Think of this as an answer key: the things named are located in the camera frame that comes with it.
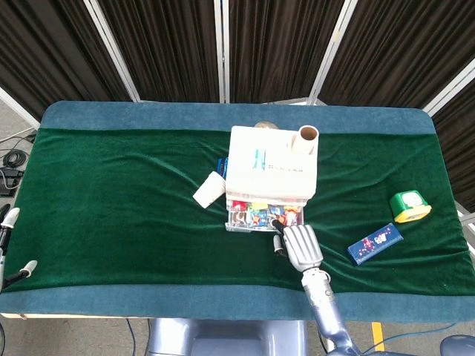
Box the blue rectangular printed box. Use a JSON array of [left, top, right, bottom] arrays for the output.
[[347, 222, 404, 267]]

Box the black power adapter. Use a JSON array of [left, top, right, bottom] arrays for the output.
[[0, 166, 25, 197]]

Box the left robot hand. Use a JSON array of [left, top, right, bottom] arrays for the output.
[[0, 203, 39, 294]]

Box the thin blue floor cable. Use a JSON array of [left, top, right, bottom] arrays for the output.
[[356, 321, 458, 354]]

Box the white plastic drawer unit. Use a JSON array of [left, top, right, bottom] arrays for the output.
[[224, 125, 319, 209]]

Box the green velvet cloth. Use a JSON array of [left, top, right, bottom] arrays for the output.
[[2, 125, 471, 294]]

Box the blue table cover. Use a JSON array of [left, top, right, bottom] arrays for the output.
[[0, 100, 475, 324]]

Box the coiled black cable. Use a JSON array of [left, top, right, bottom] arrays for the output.
[[1, 147, 29, 168]]

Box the white paper cup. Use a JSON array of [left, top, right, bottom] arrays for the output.
[[191, 170, 228, 208]]

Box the grey-blue robot torso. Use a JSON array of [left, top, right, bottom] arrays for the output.
[[145, 317, 309, 356]]

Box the clear drawer with colourful items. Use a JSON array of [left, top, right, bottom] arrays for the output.
[[224, 198, 306, 234]]

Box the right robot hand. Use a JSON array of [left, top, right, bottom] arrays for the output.
[[272, 218, 324, 271]]

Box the white cardboard tube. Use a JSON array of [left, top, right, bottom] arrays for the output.
[[289, 125, 321, 156]]

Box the grey-blue robot body part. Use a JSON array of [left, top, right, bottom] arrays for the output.
[[439, 333, 475, 356]]

